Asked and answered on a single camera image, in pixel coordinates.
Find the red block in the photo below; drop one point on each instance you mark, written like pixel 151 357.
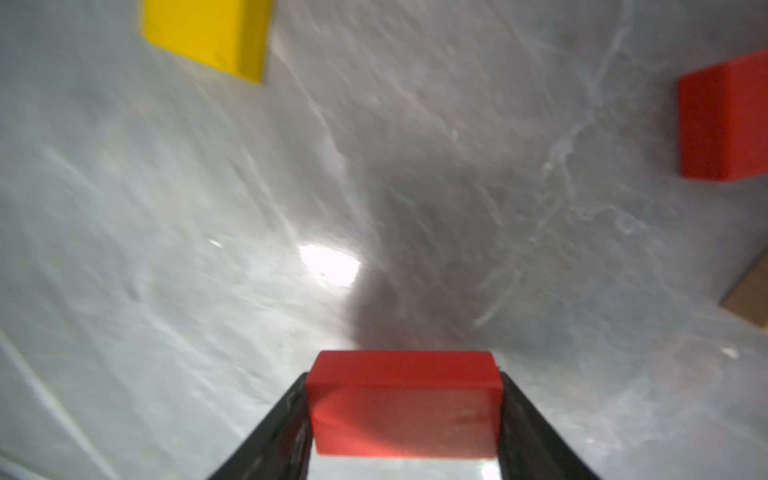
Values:
pixel 722 113
pixel 405 404

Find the natural wood block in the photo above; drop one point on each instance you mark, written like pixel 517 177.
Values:
pixel 747 299

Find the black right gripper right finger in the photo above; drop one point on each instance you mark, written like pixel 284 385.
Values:
pixel 529 448

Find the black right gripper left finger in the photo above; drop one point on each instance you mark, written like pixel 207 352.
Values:
pixel 279 448

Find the long yellow block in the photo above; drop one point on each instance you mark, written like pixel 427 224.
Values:
pixel 228 35

